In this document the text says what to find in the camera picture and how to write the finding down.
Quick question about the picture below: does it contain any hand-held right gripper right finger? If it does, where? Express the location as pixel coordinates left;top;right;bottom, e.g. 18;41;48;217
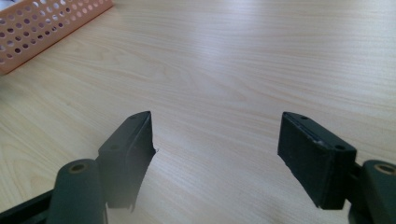
276;111;358;211

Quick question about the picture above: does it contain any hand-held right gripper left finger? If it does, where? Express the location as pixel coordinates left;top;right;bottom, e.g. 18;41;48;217
96;110;157;213

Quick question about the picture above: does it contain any pink perforated plastic basket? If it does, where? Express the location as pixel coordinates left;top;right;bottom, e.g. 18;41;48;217
0;0;114;76

